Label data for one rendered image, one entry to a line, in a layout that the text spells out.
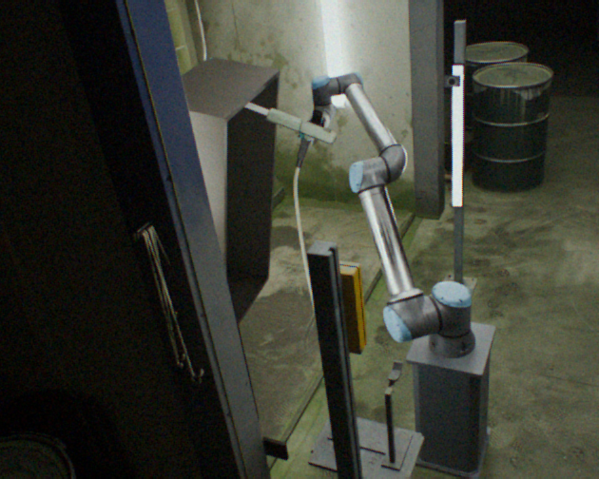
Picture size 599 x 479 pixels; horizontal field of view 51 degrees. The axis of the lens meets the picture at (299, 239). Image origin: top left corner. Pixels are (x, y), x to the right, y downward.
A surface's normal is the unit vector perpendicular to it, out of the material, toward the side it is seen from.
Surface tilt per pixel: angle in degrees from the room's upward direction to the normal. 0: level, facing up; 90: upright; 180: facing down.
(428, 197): 90
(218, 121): 90
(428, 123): 90
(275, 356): 0
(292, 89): 90
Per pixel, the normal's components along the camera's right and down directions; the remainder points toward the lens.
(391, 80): -0.41, 0.52
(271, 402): -0.12, -0.85
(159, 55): 0.90, 0.12
